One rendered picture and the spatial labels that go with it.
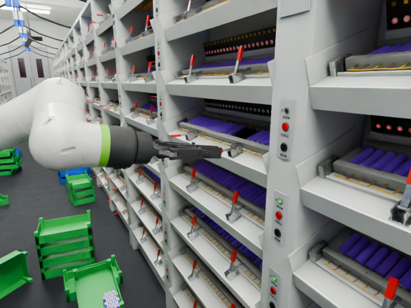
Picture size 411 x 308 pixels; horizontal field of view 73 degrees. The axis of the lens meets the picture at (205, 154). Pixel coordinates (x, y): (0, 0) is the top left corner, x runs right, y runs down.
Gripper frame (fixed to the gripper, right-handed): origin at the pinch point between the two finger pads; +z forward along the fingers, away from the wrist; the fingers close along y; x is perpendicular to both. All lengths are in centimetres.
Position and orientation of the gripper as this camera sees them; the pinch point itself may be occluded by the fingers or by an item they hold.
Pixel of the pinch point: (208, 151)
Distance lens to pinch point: 73.7
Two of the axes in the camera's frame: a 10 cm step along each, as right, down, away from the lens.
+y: 5.0, 2.2, -8.4
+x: 1.5, -9.8, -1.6
